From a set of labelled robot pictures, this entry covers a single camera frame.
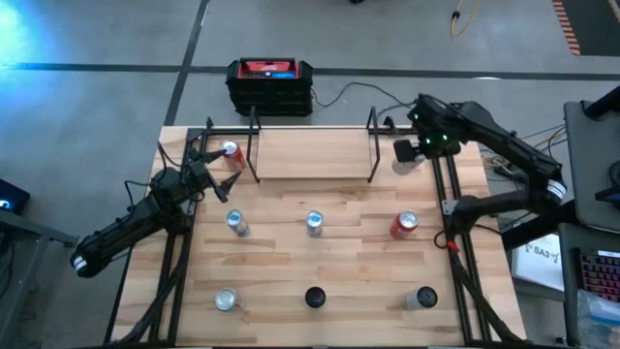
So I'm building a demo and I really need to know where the black power cable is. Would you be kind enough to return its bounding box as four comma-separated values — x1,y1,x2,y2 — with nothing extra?
309,80,420,111

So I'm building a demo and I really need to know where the red and black power station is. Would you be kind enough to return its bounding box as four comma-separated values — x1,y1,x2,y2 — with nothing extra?
225,56,315,118

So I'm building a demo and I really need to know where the black device with blue light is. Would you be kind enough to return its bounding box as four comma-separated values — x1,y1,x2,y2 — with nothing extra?
0,177,31,215

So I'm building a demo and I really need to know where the black mat with orange stripes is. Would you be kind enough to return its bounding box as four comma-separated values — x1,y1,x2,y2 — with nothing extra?
551,0,620,57

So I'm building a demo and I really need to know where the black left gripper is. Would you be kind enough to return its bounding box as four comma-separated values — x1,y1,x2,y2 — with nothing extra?
150,147,243,206

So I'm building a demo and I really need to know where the orange Fanta can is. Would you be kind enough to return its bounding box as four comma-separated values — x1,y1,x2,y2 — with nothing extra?
220,139,247,172
389,209,419,240

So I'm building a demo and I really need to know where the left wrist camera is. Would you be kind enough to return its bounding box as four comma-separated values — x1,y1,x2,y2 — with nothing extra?
188,161,210,184

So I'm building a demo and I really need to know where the clear plastic bag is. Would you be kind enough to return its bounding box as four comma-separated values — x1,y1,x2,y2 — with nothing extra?
574,289,620,348

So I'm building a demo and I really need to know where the black diagonal beam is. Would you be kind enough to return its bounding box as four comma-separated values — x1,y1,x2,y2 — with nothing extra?
501,201,580,249

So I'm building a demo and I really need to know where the blue Red Bull can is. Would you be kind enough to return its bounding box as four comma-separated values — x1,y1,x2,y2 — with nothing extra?
304,209,325,238
225,208,252,238

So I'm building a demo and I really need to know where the white paper sign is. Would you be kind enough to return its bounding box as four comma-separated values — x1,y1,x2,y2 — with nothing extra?
511,233,566,292

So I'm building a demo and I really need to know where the grey metal stand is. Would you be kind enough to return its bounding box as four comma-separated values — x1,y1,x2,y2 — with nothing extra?
0,208,79,349

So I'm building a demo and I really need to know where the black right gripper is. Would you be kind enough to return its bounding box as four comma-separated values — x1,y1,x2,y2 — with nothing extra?
407,94,465,158

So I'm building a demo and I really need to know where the black metal shelf frame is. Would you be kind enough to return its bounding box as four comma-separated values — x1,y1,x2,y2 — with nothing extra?
245,105,382,184

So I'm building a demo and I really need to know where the yellow cable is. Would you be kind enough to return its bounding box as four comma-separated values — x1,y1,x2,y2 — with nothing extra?
449,0,481,38

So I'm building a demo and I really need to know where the black aluminium table frame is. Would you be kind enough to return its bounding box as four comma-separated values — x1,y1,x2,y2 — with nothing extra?
104,115,524,348

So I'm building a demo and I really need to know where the backlit keyboard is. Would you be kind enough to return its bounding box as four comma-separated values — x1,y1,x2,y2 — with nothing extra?
575,247,620,304

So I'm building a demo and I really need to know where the dark grey desk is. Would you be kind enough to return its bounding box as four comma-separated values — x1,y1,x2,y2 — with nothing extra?
557,221,620,349

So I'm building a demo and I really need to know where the black pole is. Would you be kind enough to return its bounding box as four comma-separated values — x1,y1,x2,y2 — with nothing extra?
583,85,620,120

